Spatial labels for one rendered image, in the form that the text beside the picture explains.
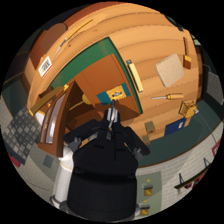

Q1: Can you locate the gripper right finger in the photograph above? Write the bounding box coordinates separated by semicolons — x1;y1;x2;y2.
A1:
111;108;151;158

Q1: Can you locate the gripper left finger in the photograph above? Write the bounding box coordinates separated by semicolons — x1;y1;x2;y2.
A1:
63;107;115;151

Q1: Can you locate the glazed wooden trunk door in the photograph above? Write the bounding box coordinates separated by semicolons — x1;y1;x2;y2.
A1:
37;78;78;158

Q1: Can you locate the white clock dial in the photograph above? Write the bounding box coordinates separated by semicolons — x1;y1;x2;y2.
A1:
34;111;46;127

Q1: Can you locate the brass clock bezel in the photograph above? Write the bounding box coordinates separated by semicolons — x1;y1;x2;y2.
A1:
28;85;64;117

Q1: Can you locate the brown wooden clock case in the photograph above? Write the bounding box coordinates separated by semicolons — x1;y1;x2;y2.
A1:
64;53;141;135

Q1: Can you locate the brass clock movement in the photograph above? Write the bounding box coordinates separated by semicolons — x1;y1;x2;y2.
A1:
178;99;198;119

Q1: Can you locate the brass pendulum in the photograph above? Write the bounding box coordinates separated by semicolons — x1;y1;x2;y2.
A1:
68;93;93;111

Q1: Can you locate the blue book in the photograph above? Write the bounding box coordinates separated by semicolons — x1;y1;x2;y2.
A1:
164;117;191;137

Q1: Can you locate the grey small drawer cabinet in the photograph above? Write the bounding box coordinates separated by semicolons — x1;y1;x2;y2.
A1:
1;104;41;165

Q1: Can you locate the green bench mat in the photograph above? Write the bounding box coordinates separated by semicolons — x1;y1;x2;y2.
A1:
50;36;144;115

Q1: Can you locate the white label red stripe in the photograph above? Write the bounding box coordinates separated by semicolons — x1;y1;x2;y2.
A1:
38;56;53;79

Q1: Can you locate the beige cork pad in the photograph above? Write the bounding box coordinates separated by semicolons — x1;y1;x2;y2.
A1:
154;53;185;88

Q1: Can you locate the grey metal file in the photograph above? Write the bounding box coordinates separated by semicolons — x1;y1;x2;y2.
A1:
53;36;69;59

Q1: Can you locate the brown round wooden disc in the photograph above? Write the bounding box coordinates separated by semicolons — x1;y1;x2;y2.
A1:
40;23;68;54

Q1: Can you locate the grey wall plate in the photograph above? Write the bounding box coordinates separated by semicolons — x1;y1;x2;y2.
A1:
43;154;54;168

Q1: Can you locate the wooden handled screwdriver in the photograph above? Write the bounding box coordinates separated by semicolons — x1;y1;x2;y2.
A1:
151;93;184;100

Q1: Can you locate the dark wall shelf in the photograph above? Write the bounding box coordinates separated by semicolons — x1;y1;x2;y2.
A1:
174;157;216;195

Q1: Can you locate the grey cable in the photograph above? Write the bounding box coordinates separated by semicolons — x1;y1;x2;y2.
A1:
194;108;219;146

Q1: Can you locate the red wall box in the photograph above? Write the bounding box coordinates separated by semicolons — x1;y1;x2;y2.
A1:
8;153;21;168

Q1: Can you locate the red picture frame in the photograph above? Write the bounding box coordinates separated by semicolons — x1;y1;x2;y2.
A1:
211;139;221;157

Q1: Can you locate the grey wall grille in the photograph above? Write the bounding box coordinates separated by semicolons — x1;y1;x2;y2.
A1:
201;63;224;102

